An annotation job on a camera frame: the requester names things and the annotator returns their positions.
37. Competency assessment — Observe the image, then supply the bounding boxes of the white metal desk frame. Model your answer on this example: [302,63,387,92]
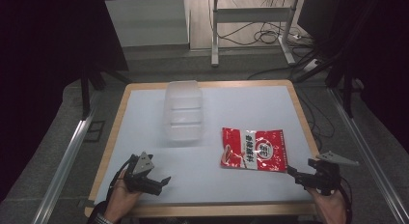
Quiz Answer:
[210,0,302,68]

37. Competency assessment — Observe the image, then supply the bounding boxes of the aluminium rail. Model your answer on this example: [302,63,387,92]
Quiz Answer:
[327,87,409,224]
[31,107,97,224]

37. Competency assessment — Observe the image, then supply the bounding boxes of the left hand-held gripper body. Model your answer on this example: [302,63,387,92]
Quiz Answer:
[123,152,155,193]

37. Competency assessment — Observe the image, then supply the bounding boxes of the striped sleeve cuff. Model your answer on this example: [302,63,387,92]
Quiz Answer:
[94,213,114,224]

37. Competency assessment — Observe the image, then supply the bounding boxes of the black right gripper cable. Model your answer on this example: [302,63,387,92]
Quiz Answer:
[334,176,354,224]

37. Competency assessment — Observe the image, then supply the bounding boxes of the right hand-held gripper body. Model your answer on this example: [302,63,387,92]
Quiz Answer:
[302,151,361,197]

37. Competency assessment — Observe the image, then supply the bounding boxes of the person's left hand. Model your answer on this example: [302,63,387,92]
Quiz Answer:
[103,169,143,224]

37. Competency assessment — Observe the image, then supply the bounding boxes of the white cabinet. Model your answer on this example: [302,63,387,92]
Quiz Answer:
[104,0,191,48]

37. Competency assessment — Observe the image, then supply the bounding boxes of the person's right hand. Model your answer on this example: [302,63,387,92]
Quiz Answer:
[306,186,348,224]

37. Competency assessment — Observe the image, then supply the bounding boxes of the red snack packet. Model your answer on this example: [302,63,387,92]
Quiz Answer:
[220,126,288,173]

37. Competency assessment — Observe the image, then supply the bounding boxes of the black floor cables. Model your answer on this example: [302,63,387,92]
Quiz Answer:
[207,0,336,153]

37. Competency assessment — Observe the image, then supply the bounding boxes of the white power strip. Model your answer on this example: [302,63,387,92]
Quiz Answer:
[303,58,322,73]

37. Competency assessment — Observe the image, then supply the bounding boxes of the clear plastic storage box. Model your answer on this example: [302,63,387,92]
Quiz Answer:
[163,80,205,143]

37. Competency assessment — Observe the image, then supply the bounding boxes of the black stand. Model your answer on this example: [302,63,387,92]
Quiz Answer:
[80,56,132,121]
[292,0,380,119]

